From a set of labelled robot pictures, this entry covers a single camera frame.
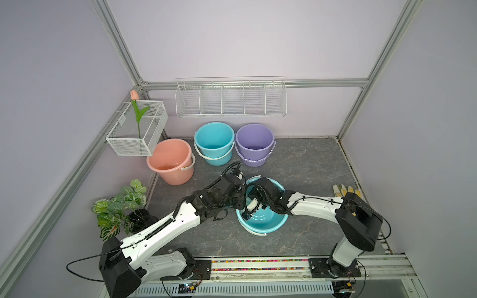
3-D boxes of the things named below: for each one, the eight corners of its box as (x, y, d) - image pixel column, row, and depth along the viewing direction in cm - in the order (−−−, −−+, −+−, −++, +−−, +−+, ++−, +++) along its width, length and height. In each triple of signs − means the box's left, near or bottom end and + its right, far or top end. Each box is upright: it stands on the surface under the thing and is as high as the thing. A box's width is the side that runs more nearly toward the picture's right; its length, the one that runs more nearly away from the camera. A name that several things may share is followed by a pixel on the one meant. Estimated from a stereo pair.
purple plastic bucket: (236, 170, 107) (234, 150, 93) (237, 144, 120) (236, 123, 106) (272, 170, 107) (276, 150, 93) (270, 144, 120) (273, 123, 106)
